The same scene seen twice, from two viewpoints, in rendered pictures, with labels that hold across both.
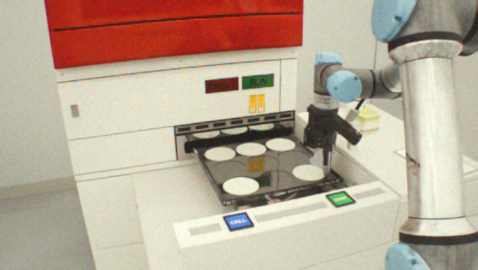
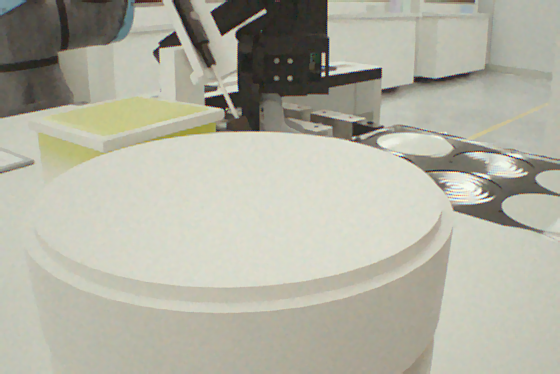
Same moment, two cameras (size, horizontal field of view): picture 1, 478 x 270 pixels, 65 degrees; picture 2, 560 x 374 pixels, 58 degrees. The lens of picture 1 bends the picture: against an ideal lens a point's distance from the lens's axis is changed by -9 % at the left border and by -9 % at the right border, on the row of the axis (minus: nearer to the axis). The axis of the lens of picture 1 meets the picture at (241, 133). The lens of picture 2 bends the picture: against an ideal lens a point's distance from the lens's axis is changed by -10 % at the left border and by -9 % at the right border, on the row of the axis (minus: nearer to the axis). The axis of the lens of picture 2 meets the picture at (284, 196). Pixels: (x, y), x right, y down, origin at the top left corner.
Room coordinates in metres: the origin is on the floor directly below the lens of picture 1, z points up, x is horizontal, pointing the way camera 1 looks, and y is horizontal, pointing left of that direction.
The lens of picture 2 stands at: (1.52, -0.48, 1.09)
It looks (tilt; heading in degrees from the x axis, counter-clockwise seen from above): 21 degrees down; 151
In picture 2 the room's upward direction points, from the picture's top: straight up
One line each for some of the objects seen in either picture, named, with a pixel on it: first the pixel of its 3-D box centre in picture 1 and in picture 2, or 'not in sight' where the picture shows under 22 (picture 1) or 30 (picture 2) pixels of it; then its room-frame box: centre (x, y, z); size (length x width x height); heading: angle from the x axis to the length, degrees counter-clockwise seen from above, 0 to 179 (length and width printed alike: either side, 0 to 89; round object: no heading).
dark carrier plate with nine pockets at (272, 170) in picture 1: (262, 163); (454, 188); (1.15, -0.07, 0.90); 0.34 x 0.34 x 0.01; 18
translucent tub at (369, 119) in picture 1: (364, 120); (128, 174); (1.24, -0.42, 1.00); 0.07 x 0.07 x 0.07; 22
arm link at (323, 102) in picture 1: (326, 100); not in sight; (1.06, -0.24, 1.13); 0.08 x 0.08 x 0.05
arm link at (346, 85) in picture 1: (346, 83); not in sight; (0.96, -0.27, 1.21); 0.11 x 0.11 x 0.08; 7
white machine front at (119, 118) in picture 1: (185, 111); not in sight; (1.30, 0.19, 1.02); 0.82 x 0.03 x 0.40; 108
